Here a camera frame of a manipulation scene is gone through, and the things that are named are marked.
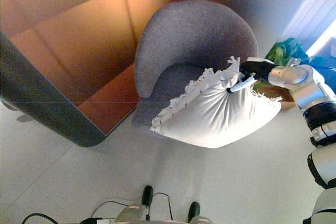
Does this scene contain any silver left robot leg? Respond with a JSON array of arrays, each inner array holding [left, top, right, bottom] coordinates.
[[115, 186, 155, 224]]

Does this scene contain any copper panelled cabinet dark edge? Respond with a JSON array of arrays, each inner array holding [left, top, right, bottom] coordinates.
[[0, 0, 190, 148]]

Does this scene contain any wooden planter box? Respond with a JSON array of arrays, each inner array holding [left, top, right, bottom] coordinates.
[[258, 84, 299, 111]]

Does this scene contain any grey fabric tub armchair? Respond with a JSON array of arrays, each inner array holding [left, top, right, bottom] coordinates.
[[131, 0, 259, 130]]

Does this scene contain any thick black cable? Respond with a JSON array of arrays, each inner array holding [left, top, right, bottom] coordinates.
[[22, 212, 116, 224]]

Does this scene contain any green leafy potted plant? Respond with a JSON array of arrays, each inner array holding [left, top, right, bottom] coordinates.
[[265, 37, 309, 65]]

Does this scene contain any silver robot leg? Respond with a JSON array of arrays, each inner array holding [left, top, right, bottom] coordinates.
[[115, 186, 155, 224], [187, 201, 214, 224]]

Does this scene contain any white fringed pillow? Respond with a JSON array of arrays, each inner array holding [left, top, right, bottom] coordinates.
[[150, 56, 283, 149]]

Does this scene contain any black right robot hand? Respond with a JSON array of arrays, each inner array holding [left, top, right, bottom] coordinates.
[[227, 57, 276, 93]]

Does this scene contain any silver right robot leg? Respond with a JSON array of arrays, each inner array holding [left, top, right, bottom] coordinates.
[[187, 201, 214, 224]]

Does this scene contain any thin black cable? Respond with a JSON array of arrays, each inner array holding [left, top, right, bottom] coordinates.
[[91, 192, 172, 221]]

